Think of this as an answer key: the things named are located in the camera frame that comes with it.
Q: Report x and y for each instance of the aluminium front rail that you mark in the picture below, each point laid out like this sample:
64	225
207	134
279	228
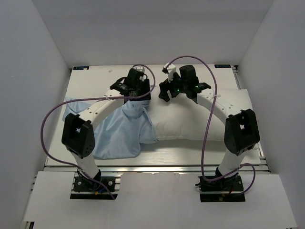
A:
209	170

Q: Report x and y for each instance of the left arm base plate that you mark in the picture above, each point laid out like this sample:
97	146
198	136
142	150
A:
81	189

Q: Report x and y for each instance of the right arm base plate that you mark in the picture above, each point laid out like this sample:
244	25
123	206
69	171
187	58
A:
221	191

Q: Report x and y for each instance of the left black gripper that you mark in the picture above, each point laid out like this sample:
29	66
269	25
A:
146	89

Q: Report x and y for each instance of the white pillow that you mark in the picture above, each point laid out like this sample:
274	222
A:
182	118

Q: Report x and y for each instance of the light blue pillowcase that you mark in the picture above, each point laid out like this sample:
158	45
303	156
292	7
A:
123	132

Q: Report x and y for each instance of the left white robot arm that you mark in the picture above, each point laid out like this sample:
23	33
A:
80	121

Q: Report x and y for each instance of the right blue table label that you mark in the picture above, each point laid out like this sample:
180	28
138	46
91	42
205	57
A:
222	66

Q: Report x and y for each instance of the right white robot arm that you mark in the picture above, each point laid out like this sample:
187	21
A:
241	132

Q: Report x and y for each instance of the right aluminium side rail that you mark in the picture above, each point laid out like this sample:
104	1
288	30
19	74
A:
256	155

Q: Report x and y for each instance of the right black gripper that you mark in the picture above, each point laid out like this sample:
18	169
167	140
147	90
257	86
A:
166	86

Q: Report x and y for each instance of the wrist white camera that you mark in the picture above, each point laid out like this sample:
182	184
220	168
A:
140	69
169	69

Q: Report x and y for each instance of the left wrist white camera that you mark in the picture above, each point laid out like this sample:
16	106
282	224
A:
140	69

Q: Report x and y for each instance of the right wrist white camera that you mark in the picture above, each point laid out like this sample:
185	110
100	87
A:
169	69

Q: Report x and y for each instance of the left blue table label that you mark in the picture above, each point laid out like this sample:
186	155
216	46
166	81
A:
80	68

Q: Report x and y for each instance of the blue table label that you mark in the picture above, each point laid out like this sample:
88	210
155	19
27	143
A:
222	66
80	68

